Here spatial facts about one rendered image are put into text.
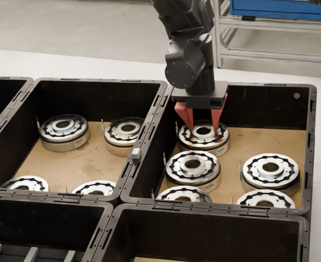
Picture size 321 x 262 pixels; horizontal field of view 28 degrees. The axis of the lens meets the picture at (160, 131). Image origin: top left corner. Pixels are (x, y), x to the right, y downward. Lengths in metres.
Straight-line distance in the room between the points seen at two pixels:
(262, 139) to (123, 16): 2.87
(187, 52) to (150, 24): 2.84
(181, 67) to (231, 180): 0.24
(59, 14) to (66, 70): 2.35
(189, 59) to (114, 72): 0.81
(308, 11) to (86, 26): 1.52
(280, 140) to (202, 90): 0.21
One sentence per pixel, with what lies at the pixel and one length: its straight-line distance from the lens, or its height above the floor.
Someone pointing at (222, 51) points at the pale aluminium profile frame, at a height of 0.14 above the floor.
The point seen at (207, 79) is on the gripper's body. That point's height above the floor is 0.99.
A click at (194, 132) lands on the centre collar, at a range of 1.30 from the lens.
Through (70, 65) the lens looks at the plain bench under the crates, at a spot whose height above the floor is 0.70.
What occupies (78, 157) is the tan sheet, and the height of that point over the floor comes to 0.83.
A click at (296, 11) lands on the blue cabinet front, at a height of 0.36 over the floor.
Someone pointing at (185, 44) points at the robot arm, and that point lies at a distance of 1.14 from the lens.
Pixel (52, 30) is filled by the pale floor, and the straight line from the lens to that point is 4.08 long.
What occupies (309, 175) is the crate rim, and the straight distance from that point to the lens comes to 1.07.
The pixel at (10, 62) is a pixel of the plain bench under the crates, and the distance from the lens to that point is 2.10.
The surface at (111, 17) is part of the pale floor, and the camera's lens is 4.14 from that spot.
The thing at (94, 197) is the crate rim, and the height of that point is 0.93.
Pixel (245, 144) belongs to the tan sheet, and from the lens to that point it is 1.32.
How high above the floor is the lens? 1.58
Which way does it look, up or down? 33 degrees down
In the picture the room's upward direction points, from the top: 7 degrees counter-clockwise
